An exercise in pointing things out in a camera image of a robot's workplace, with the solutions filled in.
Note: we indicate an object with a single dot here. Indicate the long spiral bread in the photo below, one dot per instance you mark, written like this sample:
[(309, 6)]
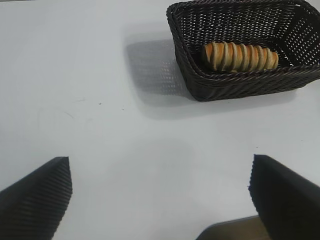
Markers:
[(237, 56)]

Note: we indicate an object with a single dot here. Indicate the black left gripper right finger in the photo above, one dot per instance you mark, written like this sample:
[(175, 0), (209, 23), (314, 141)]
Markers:
[(290, 202)]

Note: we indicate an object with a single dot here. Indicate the dark brown wicker basket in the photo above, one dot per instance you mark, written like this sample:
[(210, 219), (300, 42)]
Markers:
[(225, 85)]

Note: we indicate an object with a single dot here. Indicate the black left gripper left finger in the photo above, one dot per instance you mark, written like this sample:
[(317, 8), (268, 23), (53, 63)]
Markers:
[(30, 207)]

